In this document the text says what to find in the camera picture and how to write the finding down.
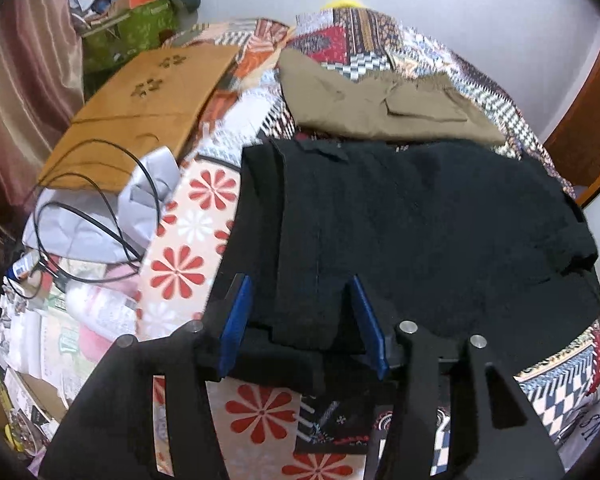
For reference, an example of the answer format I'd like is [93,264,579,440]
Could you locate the black cable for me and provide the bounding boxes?
[31,140,164,287]

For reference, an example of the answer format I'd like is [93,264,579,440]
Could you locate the clear plastic bottle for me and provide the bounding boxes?
[62,282,142,345]

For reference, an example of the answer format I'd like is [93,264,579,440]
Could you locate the khaki pants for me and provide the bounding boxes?
[277,49,507,147]

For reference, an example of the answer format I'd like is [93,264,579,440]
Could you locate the wooden door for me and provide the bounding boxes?
[542,34,600,202]

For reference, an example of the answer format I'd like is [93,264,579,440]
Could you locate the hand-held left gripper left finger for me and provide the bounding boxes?
[37,274,254,480]

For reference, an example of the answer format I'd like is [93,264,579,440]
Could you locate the brown cardboard box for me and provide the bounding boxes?
[36,42,244,194]

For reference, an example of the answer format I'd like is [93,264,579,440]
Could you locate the patterned patchwork blanket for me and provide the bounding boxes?
[135,7,600,480]

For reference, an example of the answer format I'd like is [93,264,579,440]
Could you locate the white blue tube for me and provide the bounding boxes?
[7,252,45,282]

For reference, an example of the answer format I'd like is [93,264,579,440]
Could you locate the grey printed cloth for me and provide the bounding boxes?
[554,389,600,462]

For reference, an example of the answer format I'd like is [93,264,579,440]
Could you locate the pile of printed papers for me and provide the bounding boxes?
[0,300,142,413]

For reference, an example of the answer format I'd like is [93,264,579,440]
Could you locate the black pants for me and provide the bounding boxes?
[207,137,600,397]

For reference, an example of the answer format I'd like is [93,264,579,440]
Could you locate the striped brown curtain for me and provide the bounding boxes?
[0,0,87,243]

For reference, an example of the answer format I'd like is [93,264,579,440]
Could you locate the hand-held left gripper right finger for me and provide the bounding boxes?
[346,276,567,480]

